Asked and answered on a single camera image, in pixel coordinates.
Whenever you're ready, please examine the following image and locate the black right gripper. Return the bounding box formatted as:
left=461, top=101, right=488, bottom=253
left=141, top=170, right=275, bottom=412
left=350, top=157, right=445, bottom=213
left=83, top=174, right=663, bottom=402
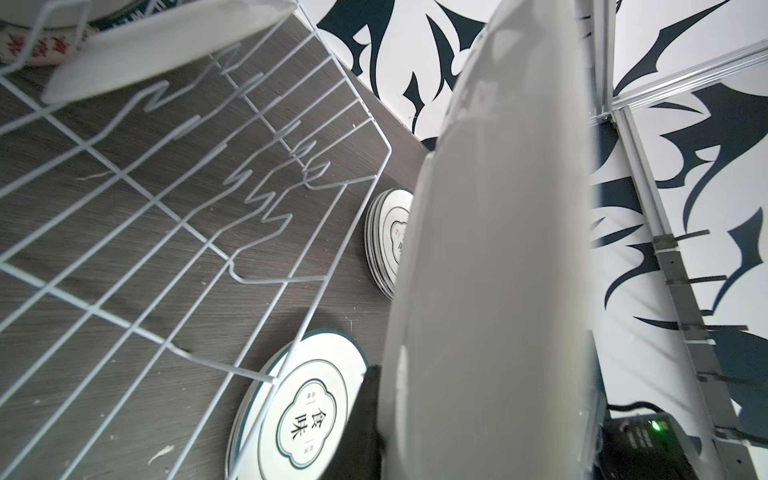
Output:
left=590, top=335, right=715, bottom=480

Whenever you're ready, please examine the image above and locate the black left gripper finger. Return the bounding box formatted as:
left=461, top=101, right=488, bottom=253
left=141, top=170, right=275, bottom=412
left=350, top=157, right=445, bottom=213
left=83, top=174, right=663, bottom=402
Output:
left=321, top=365, right=382, bottom=480

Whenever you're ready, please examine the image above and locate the green banner rim plate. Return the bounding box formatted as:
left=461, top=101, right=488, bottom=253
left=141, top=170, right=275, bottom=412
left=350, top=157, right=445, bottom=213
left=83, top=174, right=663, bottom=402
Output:
left=41, top=1, right=297, bottom=104

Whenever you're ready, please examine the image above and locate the stack of unloaded plates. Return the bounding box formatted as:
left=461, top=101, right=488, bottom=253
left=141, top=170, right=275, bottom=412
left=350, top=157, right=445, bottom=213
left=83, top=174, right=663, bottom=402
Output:
left=364, top=190, right=394, bottom=300

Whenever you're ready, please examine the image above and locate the white wire dish rack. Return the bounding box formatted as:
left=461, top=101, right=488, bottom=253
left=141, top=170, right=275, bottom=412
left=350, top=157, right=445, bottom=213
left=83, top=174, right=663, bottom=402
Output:
left=1, top=1, right=391, bottom=479

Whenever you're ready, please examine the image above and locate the aluminium cage frame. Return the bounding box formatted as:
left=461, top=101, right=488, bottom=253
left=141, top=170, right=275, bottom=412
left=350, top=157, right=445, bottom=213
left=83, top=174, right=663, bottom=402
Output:
left=613, top=1, right=767, bottom=259

